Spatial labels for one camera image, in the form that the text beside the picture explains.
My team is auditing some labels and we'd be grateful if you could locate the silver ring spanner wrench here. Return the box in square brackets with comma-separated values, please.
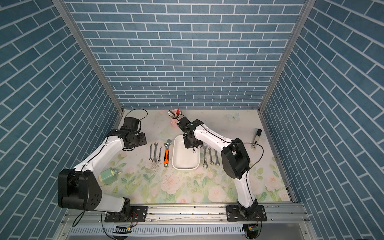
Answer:
[149, 144, 153, 161]

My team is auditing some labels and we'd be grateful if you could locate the large silver combination wrench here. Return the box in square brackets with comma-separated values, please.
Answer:
[152, 143, 158, 163]

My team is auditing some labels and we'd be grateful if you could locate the orange black adjustable wrench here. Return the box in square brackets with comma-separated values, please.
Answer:
[164, 139, 172, 167]

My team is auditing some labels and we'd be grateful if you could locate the silver double open-end wrench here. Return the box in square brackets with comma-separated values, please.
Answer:
[203, 145, 208, 169]

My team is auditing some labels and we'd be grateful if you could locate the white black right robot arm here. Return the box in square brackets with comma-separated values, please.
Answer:
[178, 117, 258, 215]

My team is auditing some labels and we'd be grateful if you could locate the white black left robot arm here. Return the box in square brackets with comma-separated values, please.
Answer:
[58, 130, 147, 216]

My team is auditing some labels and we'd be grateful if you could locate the white plastic storage box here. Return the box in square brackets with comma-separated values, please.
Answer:
[172, 135, 200, 171]

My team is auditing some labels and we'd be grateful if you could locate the pink pen cup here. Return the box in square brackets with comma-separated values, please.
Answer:
[170, 118, 180, 129]

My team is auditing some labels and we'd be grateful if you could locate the green glue bottle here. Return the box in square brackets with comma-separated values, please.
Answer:
[99, 168, 122, 185]

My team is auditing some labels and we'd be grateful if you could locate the beige black stapler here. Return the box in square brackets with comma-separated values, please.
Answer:
[251, 129, 262, 150]

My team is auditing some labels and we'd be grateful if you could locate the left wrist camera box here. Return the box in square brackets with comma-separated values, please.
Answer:
[121, 117, 142, 133]

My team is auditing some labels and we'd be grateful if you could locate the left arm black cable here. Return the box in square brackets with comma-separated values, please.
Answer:
[125, 108, 149, 121]

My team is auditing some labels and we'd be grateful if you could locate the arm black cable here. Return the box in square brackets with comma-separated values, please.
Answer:
[125, 108, 149, 121]
[236, 142, 265, 172]

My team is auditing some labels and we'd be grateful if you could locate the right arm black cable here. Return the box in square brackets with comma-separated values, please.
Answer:
[236, 142, 265, 172]

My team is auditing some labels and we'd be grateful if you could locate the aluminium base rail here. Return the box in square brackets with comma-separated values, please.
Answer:
[55, 203, 316, 240]

